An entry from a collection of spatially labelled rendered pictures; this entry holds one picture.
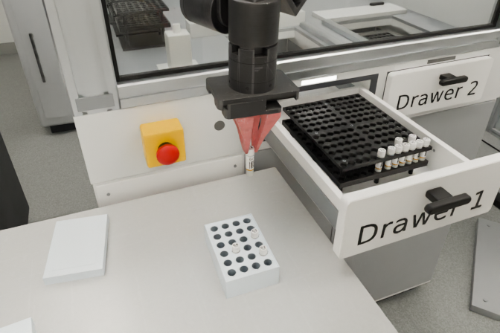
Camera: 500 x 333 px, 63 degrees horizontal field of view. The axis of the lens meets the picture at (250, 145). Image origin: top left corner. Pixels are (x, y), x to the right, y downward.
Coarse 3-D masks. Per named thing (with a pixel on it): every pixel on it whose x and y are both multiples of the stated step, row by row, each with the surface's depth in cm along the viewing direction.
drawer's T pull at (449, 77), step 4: (440, 76) 93; (444, 76) 92; (448, 76) 92; (452, 76) 92; (460, 76) 92; (464, 76) 92; (440, 80) 90; (444, 80) 90; (448, 80) 90; (452, 80) 90; (456, 80) 91; (460, 80) 91; (464, 80) 92; (440, 84) 90; (444, 84) 90; (448, 84) 90; (452, 84) 91
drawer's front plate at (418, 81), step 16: (448, 64) 93; (464, 64) 94; (480, 64) 96; (400, 80) 90; (416, 80) 91; (432, 80) 93; (480, 80) 99; (384, 96) 92; (448, 96) 98; (464, 96) 100; (480, 96) 102; (416, 112) 97
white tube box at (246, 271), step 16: (208, 224) 69; (224, 224) 69; (240, 224) 69; (256, 224) 69; (208, 240) 67; (224, 240) 66; (240, 240) 67; (256, 240) 66; (224, 256) 65; (240, 256) 63; (256, 256) 63; (272, 256) 63; (224, 272) 60; (240, 272) 60; (256, 272) 60; (272, 272) 61; (224, 288) 61; (240, 288) 61; (256, 288) 62
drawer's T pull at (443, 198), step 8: (432, 192) 58; (440, 192) 58; (448, 192) 58; (432, 200) 58; (440, 200) 56; (448, 200) 56; (456, 200) 56; (464, 200) 57; (424, 208) 56; (432, 208) 55; (440, 208) 56; (448, 208) 56
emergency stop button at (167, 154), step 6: (168, 144) 71; (162, 150) 71; (168, 150) 71; (174, 150) 71; (156, 156) 71; (162, 156) 71; (168, 156) 71; (174, 156) 72; (162, 162) 72; (168, 162) 72; (174, 162) 73
